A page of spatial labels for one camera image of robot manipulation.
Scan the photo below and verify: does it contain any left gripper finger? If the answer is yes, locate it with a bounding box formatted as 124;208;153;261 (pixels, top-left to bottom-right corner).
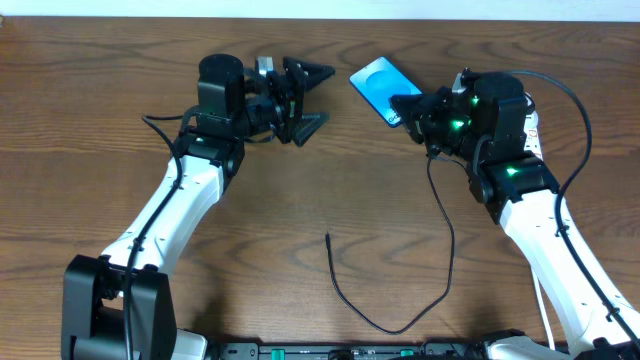
292;112;329;147
283;56;336;92

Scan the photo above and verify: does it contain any blue Galaxy smartphone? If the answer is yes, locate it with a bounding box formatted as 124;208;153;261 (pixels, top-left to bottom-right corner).
349;57;421;128

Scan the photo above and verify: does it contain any black charger cable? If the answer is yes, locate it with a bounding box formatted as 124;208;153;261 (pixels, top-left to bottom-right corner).
324;149;469;336

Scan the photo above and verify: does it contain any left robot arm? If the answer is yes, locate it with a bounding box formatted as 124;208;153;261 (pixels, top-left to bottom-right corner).
60;54;334;359

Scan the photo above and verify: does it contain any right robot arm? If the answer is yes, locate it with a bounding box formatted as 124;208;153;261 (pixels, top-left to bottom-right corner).
389;69;639;359

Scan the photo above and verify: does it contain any white power strip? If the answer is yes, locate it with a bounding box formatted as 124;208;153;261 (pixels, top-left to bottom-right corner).
523;111;543;160

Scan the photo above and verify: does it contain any black left camera cable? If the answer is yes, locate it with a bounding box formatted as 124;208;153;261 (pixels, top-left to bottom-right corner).
121;112;201;360

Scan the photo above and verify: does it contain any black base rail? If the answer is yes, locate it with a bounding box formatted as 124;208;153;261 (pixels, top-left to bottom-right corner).
204;331;511;360

